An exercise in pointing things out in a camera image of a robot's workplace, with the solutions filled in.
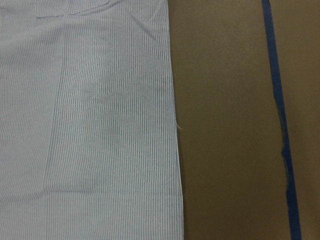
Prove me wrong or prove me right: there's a blue white striped shirt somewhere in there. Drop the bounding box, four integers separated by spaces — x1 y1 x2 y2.
0 0 184 240

